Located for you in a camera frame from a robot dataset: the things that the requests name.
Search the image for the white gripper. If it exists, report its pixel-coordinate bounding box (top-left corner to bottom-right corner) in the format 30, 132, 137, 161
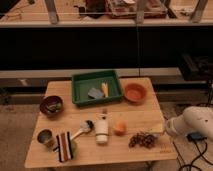
149, 116, 184, 137

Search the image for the orange apple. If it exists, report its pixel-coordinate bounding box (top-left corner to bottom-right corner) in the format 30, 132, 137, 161
114, 121, 127, 136

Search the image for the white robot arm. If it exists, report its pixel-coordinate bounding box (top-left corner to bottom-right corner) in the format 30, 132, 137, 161
149, 106, 213, 141

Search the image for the red-orange bowl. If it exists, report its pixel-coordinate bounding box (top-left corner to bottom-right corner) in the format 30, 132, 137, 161
124, 83, 147, 103

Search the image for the dark maroon bowl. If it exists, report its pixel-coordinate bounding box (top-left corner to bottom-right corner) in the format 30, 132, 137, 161
39, 96, 63, 117

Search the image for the bunch of dark grapes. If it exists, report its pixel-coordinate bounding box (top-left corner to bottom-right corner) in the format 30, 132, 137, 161
129, 132, 157, 148

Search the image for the wooden table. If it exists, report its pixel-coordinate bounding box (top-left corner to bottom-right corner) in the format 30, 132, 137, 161
25, 78, 176, 168

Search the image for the blue connector box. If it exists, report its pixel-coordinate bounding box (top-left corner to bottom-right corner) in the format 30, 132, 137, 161
187, 132, 205, 142

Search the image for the white bottle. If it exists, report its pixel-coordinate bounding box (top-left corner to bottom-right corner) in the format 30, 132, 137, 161
95, 114, 109, 145

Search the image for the yellow corn in tray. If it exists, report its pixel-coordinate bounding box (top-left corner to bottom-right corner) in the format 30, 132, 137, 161
102, 83, 109, 97

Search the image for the white dish brush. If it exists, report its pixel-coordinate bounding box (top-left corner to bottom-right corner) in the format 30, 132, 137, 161
71, 120, 94, 140

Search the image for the grey sponge in tray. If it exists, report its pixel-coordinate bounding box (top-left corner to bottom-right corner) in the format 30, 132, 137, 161
88, 88, 104, 99

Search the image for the green plastic tray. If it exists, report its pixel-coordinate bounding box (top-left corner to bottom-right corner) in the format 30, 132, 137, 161
72, 70, 123, 107

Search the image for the green object under cloth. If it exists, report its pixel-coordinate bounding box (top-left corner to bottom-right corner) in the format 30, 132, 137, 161
71, 140, 78, 159

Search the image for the striped cloth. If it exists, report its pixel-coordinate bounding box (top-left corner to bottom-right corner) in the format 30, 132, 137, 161
56, 132, 74, 163

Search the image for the metal can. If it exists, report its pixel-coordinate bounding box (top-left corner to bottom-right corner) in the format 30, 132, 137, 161
37, 129, 54, 148

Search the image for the black cable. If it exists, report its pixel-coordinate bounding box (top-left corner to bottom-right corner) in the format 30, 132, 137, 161
173, 138, 213, 171

